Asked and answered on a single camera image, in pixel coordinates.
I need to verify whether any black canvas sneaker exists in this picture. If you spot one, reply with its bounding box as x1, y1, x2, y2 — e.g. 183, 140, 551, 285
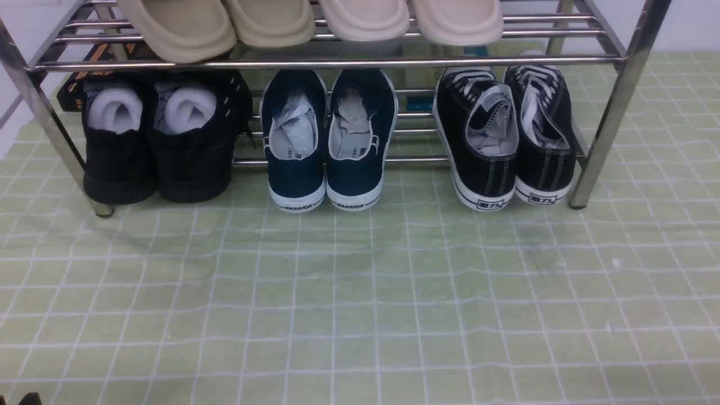
433, 66, 519, 211
503, 64, 577, 206

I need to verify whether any stainless steel shoe rack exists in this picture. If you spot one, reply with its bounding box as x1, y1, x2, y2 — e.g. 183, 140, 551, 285
2, 1, 671, 210

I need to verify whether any navy slip-on shoe right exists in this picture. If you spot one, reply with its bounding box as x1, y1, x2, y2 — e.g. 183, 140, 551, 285
326, 69, 399, 211

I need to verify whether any navy slip-on shoe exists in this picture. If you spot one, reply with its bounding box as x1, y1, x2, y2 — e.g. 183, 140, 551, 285
259, 70, 327, 213
326, 69, 399, 211

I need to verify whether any navy slip-on shoe left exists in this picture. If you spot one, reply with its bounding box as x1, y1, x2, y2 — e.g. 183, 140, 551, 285
259, 70, 327, 213

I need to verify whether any green blue shoe box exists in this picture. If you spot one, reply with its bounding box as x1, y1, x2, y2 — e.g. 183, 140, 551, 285
403, 39, 545, 112

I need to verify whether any green checked tablecloth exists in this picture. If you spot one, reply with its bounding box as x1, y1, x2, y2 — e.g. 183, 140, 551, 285
1, 53, 719, 404

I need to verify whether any cream slipper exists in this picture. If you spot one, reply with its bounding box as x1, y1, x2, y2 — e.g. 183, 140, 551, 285
412, 1, 503, 47
318, 1, 411, 42

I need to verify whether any black knit shoe right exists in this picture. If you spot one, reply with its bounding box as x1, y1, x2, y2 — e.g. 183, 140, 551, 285
147, 71, 254, 203

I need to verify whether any black knit shoe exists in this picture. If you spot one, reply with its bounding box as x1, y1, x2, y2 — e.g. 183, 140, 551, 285
147, 71, 254, 203
80, 74, 159, 206

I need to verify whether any beige slipper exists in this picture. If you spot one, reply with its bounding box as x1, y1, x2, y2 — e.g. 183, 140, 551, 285
223, 1, 316, 48
117, 1, 237, 64

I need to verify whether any cream slipper far right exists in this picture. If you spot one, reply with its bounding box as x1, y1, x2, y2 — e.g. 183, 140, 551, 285
412, 1, 503, 47

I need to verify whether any beige slipper far left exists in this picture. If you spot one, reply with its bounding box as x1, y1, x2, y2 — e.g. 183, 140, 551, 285
117, 1, 237, 64

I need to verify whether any black knit shoe left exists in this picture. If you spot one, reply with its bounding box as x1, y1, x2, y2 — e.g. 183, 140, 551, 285
80, 74, 159, 206

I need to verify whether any black orange shoe box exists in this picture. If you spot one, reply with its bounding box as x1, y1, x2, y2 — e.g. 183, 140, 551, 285
56, 43, 157, 113

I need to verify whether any black object bottom corner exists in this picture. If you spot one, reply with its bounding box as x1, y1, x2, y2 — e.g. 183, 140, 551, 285
18, 392, 43, 405

